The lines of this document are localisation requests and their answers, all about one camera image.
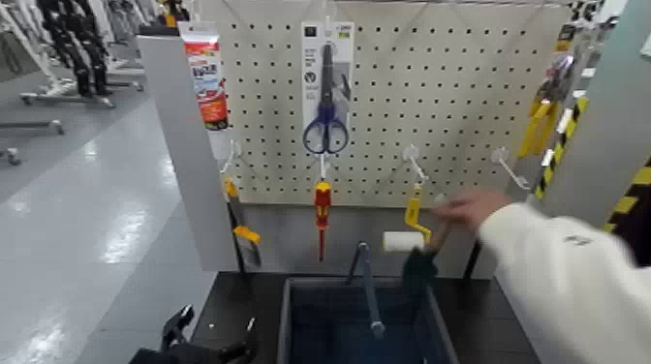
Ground grey panel with hazard stripes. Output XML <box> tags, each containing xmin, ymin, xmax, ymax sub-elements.
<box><xmin>539</xmin><ymin>0</ymin><xmax>651</xmax><ymax>240</ymax></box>

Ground yellow handled white paint roller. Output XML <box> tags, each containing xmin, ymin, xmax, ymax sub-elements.
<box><xmin>382</xmin><ymin>183</ymin><xmax>433</xmax><ymax>254</ymax></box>

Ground black humanoid robot on stand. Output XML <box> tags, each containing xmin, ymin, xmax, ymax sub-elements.
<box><xmin>0</xmin><ymin>0</ymin><xmax>146</xmax><ymax>109</ymax></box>

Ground grey wheeled stand leg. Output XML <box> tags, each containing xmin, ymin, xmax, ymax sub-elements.
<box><xmin>0</xmin><ymin>119</ymin><xmax>66</xmax><ymax>167</ymax></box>

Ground yellow handled pliers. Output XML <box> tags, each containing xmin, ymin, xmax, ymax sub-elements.
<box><xmin>517</xmin><ymin>52</ymin><xmax>575</xmax><ymax>160</ymax></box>

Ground person's bare hand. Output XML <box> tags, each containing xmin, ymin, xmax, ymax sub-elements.
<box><xmin>433</xmin><ymin>190</ymin><xmax>513</xmax><ymax>233</ymax></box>

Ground yellow black paint brush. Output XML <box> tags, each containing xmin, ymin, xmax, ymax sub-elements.
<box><xmin>222</xmin><ymin>177</ymin><xmax>264</xmax><ymax>270</ymax></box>

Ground white sleeved forearm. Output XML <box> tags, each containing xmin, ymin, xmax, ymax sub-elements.
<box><xmin>477</xmin><ymin>201</ymin><xmax>651</xmax><ymax>364</ymax></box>

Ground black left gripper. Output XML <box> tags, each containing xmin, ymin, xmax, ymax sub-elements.
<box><xmin>129</xmin><ymin>304</ymin><xmax>259</xmax><ymax>364</ymax></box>

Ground blue crate carry handle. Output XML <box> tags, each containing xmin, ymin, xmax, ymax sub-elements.
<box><xmin>345</xmin><ymin>241</ymin><xmax>388</xmax><ymax>340</ymax></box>

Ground red white glue tube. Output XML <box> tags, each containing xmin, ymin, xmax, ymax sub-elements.
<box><xmin>177</xmin><ymin>20</ymin><xmax>232</xmax><ymax>132</ymax></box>

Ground red yellow screwdriver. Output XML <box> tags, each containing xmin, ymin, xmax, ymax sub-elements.
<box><xmin>313</xmin><ymin>181</ymin><xmax>333</xmax><ymax>263</ymax></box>

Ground white pegboard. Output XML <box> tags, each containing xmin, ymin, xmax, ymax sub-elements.
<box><xmin>195</xmin><ymin>0</ymin><xmax>574</xmax><ymax>209</ymax></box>

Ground grey side panel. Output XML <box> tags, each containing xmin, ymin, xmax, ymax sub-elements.
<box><xmin>136</xmin><ymin>32</ymin><xmax>240</xmax><ymax>273</ymax></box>

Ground blue scissors in package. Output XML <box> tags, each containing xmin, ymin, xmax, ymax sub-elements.
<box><xmin>300</xmin><ymin>19</ymin><xmax>356</xmax><ymax>156</ymax></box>

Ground green trowel wooden handle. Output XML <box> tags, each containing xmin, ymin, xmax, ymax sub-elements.
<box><xmin>400</xmin><ymin>221</ymin><xmax>453</xmax><ymax>309</ymax></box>

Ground grey blue plastic crate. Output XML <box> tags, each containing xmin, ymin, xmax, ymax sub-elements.
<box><xmin>276</xmin><ymin>276</ymin><xmax>461</xmax><ymax>364</ymax></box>

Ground grey back panel below pegboard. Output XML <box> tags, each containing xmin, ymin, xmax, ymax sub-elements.
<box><xmin>232</xmin><ymin>201</ymin><xmax>484</xmax><ymax>280</ymax></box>

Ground black yellow striped bar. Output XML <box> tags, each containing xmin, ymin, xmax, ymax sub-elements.
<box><xmin>533</xmin><ymin>95</ymin><xmax>590</xmax><ymax>200</ymax></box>

